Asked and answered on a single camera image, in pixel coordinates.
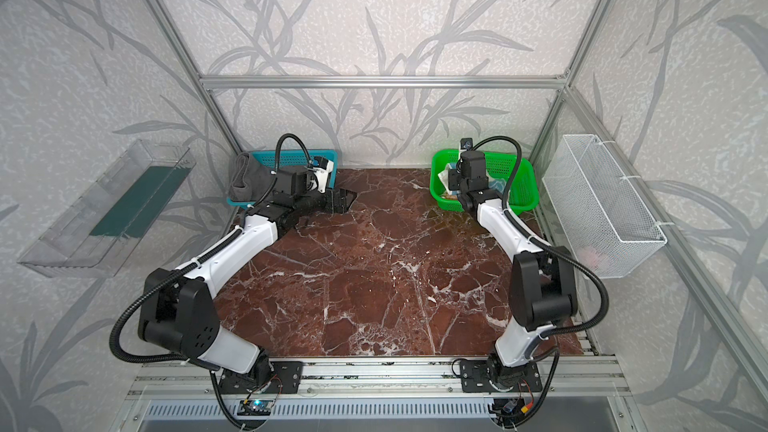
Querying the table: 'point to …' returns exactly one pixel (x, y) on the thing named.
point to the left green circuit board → (254, 407)
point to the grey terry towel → (253, 178)
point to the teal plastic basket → (300, 158)
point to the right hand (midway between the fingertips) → (463, 158)
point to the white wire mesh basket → (606, 228)
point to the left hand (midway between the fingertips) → (348, 183)
